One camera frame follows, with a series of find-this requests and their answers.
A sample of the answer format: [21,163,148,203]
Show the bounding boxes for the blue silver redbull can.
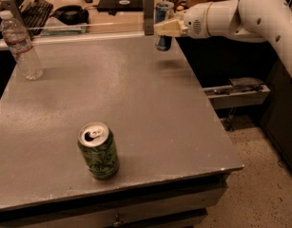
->
[154,1,174,51]

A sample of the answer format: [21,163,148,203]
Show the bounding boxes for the black headphones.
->
[51,5,88,26]

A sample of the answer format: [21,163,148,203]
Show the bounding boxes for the clear plastic water bottle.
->
[0,10,44,81]

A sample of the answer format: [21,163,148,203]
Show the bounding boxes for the metal bracket centre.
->
[143,0,154,36]

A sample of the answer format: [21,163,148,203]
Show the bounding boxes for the grey drawer cabinet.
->
[0,171,230,228]

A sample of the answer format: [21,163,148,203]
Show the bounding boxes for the metal bracket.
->
[0,0,32,40]
[143,0,154,36]

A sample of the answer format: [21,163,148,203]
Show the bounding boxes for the metal bracket left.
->
[0,0,32,40]

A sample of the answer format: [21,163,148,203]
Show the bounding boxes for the green soda can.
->
[78,122,120,180]

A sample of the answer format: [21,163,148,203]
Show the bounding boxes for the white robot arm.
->
[154,0,292,79]

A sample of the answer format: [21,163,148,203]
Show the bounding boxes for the metal shelf rail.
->
[204,77,270,109]

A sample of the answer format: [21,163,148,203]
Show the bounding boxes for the white rounded gripper body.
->
[184,2,211,39]

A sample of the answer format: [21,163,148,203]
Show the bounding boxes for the black keyboard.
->
[22,0,53,36]

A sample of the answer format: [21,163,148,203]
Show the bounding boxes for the black laptop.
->
[97,0,143,11]

